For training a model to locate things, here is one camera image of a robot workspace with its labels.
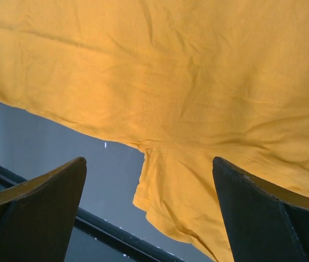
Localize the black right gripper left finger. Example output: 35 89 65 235
0 157 87 261

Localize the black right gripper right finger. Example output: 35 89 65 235
212 157 309 261

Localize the orange t shirt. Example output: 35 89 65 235
0 1 309 261

